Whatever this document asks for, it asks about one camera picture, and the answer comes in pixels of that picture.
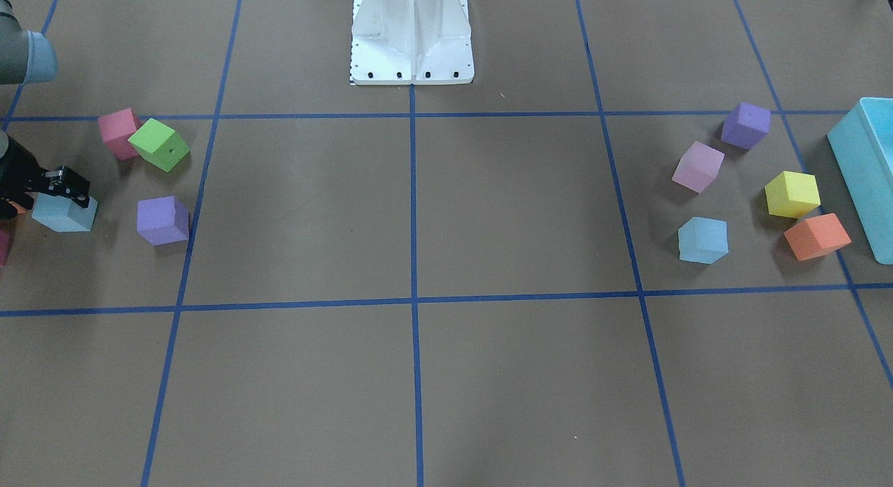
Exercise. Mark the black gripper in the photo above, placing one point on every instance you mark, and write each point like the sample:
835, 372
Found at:
18, 171

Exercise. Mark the light blue foam block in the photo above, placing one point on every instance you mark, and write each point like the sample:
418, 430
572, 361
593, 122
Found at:
63, 215
703, 240

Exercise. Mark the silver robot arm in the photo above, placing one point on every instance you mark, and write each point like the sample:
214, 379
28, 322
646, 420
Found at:
28, 57

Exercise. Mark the orange block near pink bin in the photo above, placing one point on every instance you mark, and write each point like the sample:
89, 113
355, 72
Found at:
10, 210

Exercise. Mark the red-pink foam block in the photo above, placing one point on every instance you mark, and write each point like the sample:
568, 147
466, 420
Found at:
116, 129

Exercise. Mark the magenta block near pink bin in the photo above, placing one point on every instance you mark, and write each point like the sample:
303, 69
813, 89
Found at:
5, 246

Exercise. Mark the purple block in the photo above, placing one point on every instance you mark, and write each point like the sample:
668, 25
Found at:
746, 126
163, 220

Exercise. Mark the green foam block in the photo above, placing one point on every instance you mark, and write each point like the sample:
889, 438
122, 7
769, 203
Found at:
159, 144

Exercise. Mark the light pink foam block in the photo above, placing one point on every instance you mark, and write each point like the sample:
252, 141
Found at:
698, 167

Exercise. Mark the yellow foam block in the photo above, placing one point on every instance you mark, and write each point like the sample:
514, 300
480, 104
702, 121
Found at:
792, 194

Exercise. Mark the orange block near cyan bin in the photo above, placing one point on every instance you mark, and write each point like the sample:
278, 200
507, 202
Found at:
817, 236

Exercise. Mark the cyan tray bin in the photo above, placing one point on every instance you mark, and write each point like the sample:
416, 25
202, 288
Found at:
862, 145

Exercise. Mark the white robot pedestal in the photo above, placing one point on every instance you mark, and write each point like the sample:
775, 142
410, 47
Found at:
397, 42

